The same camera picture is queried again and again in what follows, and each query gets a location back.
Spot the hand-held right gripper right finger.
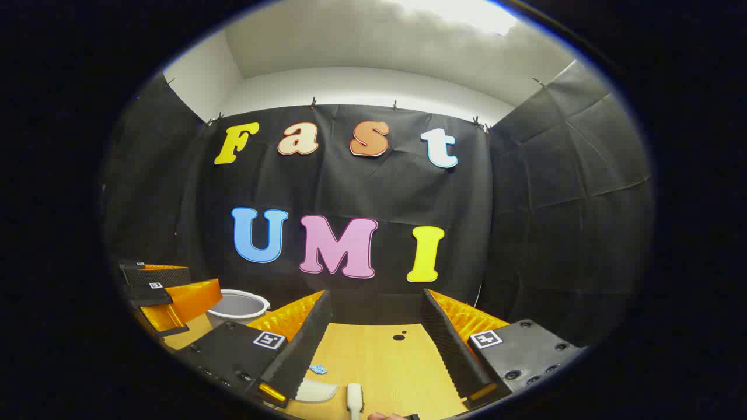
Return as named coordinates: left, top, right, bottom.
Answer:
left=420, top=288, right=586, bottom=409

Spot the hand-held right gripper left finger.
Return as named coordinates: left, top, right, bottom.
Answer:
left=175, top=290, right=333, bottom=409

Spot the small grey dustpan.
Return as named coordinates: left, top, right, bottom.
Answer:
left=295, top=378, right=339, bottom=403

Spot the small grey broom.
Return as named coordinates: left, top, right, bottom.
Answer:
left=347, top=383, right=364, bottom=420

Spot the grey plastic garbage bin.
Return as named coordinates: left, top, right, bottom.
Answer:
left=206, top=289, right=271, bottom=328

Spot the wooden desktop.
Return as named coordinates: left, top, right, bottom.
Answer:
left=163, top=312, right=470, bottom=420

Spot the black backdrop cloth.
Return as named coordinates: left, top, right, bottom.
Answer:
left=102, top=58, right=654, bottom=351

